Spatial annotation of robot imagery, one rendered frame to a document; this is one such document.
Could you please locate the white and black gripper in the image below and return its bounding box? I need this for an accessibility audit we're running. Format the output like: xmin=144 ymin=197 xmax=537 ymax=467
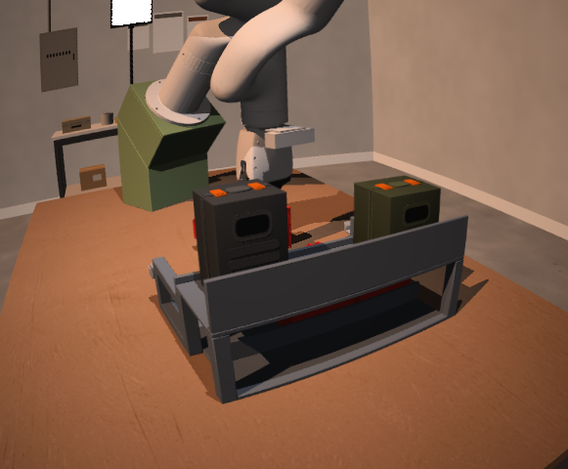
xmin=237 ymin=125 xmax=292 ymax=189

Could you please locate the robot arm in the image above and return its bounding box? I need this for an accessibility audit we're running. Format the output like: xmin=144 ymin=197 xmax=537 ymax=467
xmin=146 ymin=0 xmax=344 ymax=149

